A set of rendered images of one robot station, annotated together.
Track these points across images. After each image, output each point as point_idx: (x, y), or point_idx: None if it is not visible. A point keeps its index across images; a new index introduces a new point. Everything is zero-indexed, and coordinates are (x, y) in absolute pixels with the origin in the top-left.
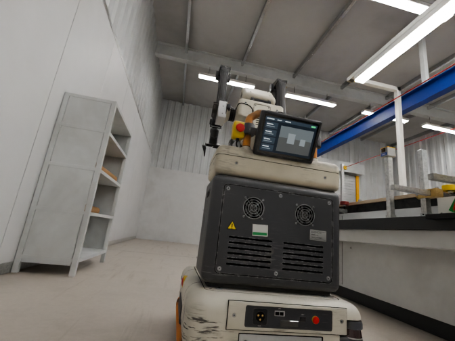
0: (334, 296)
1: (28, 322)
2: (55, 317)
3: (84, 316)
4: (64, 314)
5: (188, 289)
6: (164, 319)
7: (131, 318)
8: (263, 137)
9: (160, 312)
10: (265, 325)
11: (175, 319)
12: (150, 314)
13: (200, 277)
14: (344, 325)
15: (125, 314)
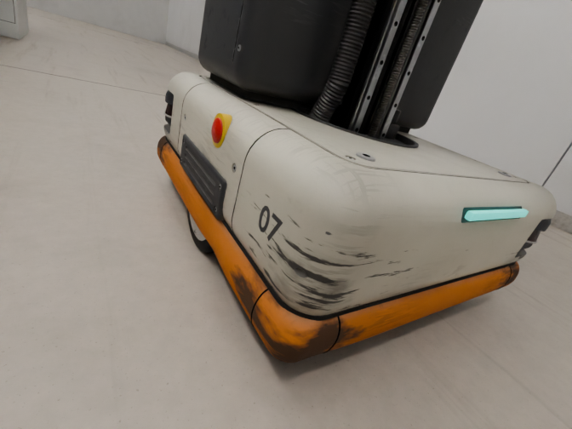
0: (202, 77)
1: (530, 247)
2: (545, 260)
3: (546, 271)
4: (559, 271)
5: None
6: (499, 295)
7: (522, 283)
8: None
9: (549, 325)
10: None
11: (496, 306)
12: (541, 311)
13: (406, 133)
14: None
15: (544, 293)
